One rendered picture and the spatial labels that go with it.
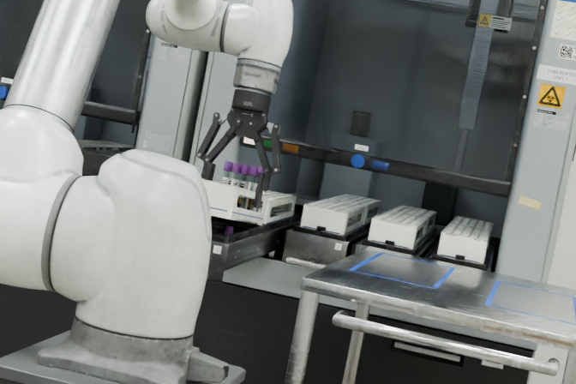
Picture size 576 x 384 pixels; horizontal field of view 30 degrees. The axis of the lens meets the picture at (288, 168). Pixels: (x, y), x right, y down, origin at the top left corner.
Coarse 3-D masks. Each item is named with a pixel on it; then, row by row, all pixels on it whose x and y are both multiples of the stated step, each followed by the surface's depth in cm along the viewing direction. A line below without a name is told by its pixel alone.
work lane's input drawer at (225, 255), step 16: (224, 224) 225; (240, 224) 226; (272, 224) 230; (288, 224) 248; (224, 240) 193; (240, 240) 202; (256, 240) 213; (272, 240) 228; (224, 256) 192; (240, 256) 202; (256, 256) 216; (208, 272) 193
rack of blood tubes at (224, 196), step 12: (204, 180) 196; (216, 192) 196; (228, 192) 195; (240, 192) 199; (252, 192) 209; (216, 204) 196; (228, 204) 195; (264, 204) 222; (216, 216) 195; (228, 216) 195; (240, 216) 203
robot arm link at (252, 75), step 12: (240, 60) 213; (252, 60) 211; (240, 72) 212; (252, 72) 211; (264, 72) 211; (276, 72) 213; (240, 84) 212; (252, 84) 211; (264, 84) 211; (276, 84) 215
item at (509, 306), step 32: (352, 256) 196; (384, 256) 205; (416, 256) 215; (320, 288) 160; (352, 288) 159; (384, 288) 164; (416, 288) 171; (448, 288) 178; (480, 288) 185; (512, 288) 193; (544, 288) 202; (352, 320) 155; (448, 320) 155; (480, 320) 154; (512, 320) 156; (544, 320) 162; (352, 352) 217; (480, 352) 150
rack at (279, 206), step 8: (272, 192) 253; (272, 200) 231; (280, 200) 237; (288, 200) 246; (272, 208) 252; (280, 208) 256; (288, 208) 254; (264, 216) 227; (272, 216) 249; (280, 216) 241; (288, 216) 249
